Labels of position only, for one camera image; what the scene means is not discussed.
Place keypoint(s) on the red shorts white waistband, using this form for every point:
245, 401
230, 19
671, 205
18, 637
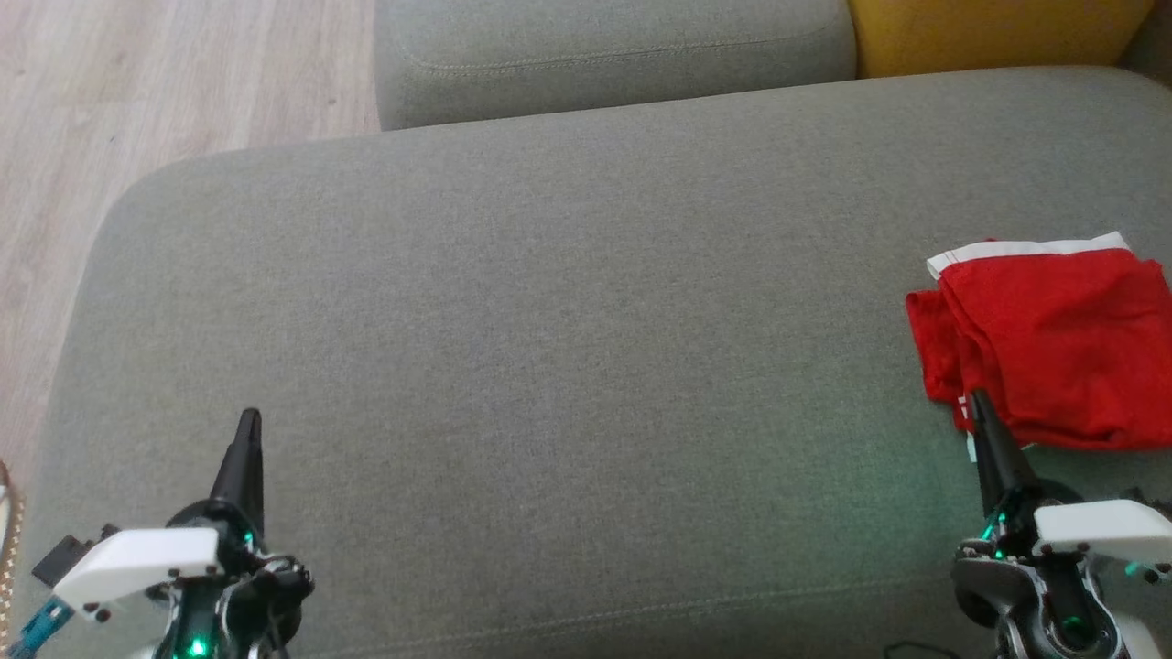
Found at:
1071, 357

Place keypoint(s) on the red Bulls basketball jersey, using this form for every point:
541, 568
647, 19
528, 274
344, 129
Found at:
934, 348

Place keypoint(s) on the grey sofa seat cushion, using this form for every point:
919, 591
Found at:
549, 366

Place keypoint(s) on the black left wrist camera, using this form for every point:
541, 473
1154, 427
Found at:
62, 560

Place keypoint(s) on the cream woven laundry basket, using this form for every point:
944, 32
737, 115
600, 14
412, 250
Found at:
7, 549

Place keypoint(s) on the yellow cushion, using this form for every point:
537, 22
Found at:
998, 32

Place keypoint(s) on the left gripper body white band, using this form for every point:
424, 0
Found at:
137, 563

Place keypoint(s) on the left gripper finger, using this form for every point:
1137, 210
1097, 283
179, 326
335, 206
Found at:
243, 476

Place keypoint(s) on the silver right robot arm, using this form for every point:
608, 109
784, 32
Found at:
1053, 613

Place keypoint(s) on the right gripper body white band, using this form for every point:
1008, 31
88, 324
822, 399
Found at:
1108, 529

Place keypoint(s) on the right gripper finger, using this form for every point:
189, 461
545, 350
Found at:
1003, 462

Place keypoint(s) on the grey sofa back cushion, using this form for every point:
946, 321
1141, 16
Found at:
604, 55

